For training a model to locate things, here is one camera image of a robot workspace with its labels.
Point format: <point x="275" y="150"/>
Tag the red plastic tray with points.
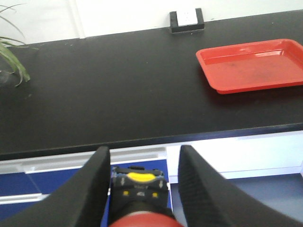
<point x="253" y="66"/>

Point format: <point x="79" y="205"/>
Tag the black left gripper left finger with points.
<point x="80" y="202"/>

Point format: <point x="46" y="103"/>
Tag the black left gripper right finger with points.
<point x="209" y="200"/>

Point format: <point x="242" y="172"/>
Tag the green potted plant leaves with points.
<point x="12" y="72"/>

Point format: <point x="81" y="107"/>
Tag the red mushroom push button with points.
<point x="139" y="198"/>

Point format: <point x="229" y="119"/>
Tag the blue lab bench cabinets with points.
<point x="268" y="167"/>

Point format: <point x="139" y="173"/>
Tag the black white power socket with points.
<point x="186" y="20"/>

